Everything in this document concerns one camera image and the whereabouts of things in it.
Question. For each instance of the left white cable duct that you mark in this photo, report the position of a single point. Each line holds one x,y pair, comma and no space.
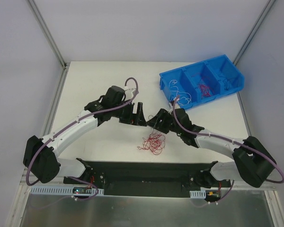
66,190

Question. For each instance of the right aluminium frame post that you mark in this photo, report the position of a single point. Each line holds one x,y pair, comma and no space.
254,30

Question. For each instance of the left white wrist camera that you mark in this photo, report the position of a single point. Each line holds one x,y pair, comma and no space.
129,92

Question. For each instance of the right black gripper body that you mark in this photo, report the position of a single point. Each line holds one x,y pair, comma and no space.
165,121

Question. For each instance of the blue divided plastic bin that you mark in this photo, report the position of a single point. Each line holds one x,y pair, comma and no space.
202,82

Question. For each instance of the white cable duct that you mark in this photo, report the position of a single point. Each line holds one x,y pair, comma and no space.
66,190
201,194

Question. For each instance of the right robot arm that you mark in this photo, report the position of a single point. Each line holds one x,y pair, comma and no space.
250,163

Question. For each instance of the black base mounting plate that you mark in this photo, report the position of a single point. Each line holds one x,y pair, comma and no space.
175,180

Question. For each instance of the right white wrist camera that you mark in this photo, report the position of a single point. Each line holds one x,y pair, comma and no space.
174,104

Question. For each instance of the right white cable duct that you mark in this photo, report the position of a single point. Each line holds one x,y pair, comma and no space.
201,194

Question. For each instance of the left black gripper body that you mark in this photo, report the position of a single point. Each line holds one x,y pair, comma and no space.
131,113

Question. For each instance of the left aluminium frame post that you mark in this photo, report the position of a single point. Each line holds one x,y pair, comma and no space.
46,32

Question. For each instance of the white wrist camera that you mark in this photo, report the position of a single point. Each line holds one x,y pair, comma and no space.
129,92
174,104

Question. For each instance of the aluminium frame post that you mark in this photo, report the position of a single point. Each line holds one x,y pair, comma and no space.
254,30
46,32

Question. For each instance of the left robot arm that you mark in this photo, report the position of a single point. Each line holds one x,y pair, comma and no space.
42,155

